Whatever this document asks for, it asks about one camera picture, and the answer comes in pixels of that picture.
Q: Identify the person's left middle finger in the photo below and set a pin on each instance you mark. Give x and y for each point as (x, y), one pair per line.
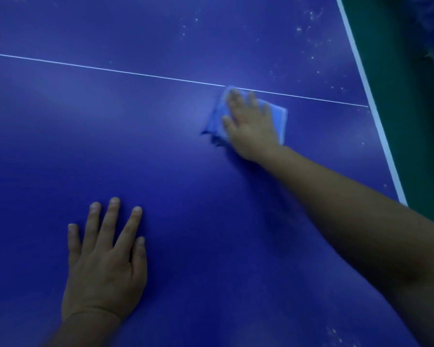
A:
(109, 222)

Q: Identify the person's right middle finger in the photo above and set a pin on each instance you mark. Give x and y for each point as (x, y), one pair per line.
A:
(253, 102)

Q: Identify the person's right forearm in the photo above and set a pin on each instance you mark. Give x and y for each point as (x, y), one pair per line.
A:
(354, 227)

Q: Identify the person's left hand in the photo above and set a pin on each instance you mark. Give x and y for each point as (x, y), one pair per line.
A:
(101, 278)

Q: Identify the light blue cleaning cloth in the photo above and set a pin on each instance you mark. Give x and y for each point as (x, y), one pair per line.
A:
(279, 119)

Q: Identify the person's left forearm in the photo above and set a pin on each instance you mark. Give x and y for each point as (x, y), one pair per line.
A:
(85, 330)

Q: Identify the person's left little finger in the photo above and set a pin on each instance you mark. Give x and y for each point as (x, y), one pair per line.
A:
(73, 243)

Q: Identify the person's right hand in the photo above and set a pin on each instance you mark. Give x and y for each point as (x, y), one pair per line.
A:
(253, 135)

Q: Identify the person's left thumb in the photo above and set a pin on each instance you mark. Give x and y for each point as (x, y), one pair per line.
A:
(139, 262)

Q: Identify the person's right thumb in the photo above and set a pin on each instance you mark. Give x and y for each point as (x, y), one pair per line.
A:
(228, 128)

